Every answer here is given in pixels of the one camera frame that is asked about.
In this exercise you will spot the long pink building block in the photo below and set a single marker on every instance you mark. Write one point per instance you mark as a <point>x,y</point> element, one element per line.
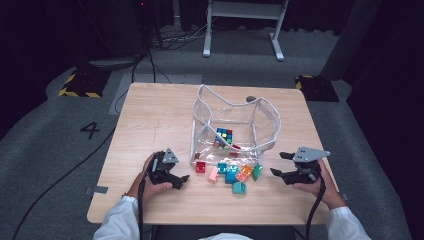
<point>213,175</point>

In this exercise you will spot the white metal desk frame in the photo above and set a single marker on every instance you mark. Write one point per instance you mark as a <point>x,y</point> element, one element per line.
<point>245,9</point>

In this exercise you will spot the person's left hand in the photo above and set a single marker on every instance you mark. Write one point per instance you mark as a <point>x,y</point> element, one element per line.
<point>143,190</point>

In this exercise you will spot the multicoloured puzzle cube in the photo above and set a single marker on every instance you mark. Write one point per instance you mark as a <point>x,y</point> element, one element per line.
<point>224,136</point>

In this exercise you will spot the small pink building block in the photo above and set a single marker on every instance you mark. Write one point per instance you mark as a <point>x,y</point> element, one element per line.
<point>240,177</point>

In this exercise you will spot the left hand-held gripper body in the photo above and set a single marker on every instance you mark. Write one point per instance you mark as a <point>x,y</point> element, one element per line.
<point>170,156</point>

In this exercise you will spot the flat grey stand base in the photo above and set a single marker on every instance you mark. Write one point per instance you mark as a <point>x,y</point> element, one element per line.
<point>113,63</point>

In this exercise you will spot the red building block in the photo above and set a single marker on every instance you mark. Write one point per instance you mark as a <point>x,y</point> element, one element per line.
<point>235,150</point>
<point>200,166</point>

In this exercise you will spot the green building block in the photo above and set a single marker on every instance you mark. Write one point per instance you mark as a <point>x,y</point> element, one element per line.
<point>257,172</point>

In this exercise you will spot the person's right hand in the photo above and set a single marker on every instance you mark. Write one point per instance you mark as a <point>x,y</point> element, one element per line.
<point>328,193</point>

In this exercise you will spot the orange building block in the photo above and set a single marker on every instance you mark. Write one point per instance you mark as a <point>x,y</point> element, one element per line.
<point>247,170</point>

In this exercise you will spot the grey upright panel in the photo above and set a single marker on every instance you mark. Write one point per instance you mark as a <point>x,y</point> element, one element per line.
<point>350,40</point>

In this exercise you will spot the grey tape strip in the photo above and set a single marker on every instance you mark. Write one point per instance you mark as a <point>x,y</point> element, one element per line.
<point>345,197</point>
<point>98,190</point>

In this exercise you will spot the person's white shirt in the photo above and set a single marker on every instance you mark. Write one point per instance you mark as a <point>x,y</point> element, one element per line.
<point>226,237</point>

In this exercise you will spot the dark round table grommet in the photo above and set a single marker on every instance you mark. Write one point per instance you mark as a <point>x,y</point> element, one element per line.
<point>250,98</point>

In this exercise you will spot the black equipment box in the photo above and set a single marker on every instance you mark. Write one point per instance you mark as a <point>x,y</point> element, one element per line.
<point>146,20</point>

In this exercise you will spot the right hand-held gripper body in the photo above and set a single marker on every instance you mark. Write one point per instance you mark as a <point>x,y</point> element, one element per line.
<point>310,154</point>

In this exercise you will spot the black yellow striped stand base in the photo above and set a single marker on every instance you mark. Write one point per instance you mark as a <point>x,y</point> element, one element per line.
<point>316,88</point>
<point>86,83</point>

